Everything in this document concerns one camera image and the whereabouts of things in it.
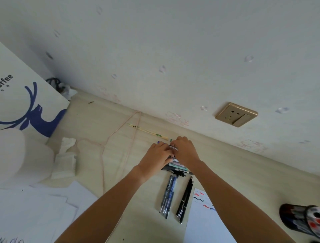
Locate pile of assorted pens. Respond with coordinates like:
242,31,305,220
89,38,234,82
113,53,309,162
290,205,320,237

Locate paper-wrapped chopsticks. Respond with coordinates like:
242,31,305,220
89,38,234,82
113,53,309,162
127,123,173,142

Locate person's left forearm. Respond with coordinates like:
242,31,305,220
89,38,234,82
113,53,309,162
55,168,145,243

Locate thin pink cord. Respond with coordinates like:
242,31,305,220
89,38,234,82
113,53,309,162
75,111,142,196

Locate light wooden table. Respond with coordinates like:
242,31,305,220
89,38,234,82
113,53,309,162
32,89,320,243

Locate person's right forearm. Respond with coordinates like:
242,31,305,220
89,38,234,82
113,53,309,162
192,161,295,243

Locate blank white paper sheet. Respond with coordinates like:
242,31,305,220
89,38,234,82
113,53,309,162
0,180,99,243

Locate crumpled white tissue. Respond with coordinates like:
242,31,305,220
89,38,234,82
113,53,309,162
51,137,77,180

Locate white paper sheet with squiggles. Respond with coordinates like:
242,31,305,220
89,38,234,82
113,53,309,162
184,188,238,243

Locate person's left hand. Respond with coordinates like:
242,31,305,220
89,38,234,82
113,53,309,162
136,141,175,185

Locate blue slim pen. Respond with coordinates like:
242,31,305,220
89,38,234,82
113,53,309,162
164,176,178,220

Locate small white scrap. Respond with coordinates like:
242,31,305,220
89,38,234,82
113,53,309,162
59,84,78,100

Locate black slim pen silver tip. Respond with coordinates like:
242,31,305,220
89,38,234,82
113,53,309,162
176,176,193,218
179,179,194,224

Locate white plastic bag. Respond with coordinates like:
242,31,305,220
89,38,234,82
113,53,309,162
0,41,70,138

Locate gold wall socket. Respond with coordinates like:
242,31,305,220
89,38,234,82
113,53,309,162
215,102,258,128

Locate black mesh cup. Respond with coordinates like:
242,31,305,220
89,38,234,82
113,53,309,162
279,203,320,238

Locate white rounded object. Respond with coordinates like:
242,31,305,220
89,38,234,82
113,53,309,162
0,129,55,186

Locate person's right hand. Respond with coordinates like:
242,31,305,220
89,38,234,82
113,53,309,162
170,136,203,173

